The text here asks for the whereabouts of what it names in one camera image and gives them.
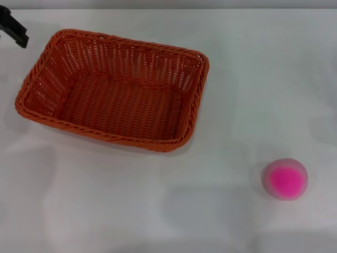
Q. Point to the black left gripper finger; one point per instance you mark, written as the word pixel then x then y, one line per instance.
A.
pixel 15 29

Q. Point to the orange woven plastic basket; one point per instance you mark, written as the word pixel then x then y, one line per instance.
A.
pixel 123 105

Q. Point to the pink foam ball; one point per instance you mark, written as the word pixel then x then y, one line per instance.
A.
pixel 285 180

